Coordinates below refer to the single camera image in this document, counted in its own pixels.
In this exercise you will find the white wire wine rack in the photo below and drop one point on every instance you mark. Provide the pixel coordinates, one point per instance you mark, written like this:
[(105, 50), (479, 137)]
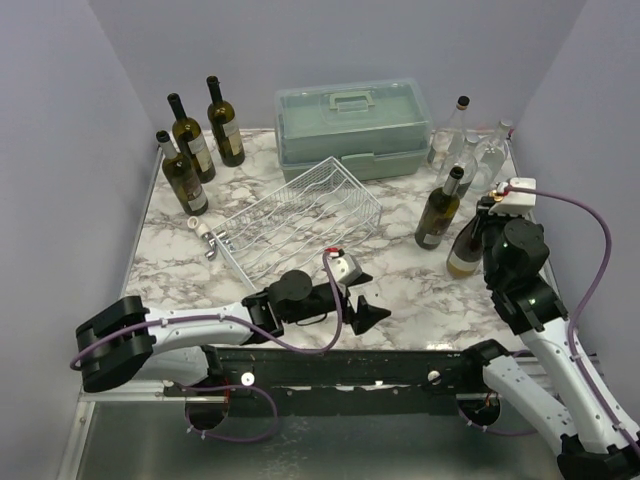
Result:
[(289, 229)]

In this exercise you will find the clear bottle dark label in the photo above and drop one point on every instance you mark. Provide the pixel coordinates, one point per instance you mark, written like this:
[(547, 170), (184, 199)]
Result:
[(465, 159)]

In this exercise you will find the green plastic toolbox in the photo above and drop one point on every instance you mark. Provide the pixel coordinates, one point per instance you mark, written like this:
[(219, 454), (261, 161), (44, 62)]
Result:
[(376, 129)]

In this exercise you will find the clear bottle cream label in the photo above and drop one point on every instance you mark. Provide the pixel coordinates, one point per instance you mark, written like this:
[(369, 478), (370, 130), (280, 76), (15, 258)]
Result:
[(449, 137)]

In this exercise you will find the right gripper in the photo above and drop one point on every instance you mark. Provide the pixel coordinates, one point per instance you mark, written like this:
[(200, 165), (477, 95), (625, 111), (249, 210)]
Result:
[(483, 220)]

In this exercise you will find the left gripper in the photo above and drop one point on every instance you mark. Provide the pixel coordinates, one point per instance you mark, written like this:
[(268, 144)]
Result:
[(366, 315)]

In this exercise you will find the dark bottle silver neck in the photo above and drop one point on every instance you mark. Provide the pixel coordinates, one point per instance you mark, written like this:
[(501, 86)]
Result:
[(439, 211)]

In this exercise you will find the dark wine bottle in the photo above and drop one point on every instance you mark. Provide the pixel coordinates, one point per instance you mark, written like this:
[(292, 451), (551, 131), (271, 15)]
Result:
[(190, 139), (223, 121)]

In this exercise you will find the red wine bottle gold cap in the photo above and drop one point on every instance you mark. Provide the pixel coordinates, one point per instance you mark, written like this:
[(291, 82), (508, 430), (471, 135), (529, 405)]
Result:
[(465, 254)]

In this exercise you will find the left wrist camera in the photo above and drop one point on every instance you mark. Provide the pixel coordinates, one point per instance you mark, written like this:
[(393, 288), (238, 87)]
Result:
[(344, 268)]

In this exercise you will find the clear bottle silver cap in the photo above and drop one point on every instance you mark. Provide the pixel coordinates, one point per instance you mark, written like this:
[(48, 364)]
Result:
[(491, 153)]

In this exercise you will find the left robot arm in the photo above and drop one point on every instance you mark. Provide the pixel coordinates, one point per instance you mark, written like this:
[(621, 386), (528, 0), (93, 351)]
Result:
[(115, 344)]

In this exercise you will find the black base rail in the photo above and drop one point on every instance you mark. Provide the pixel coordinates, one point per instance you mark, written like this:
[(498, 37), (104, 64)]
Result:
[(257, 383)]

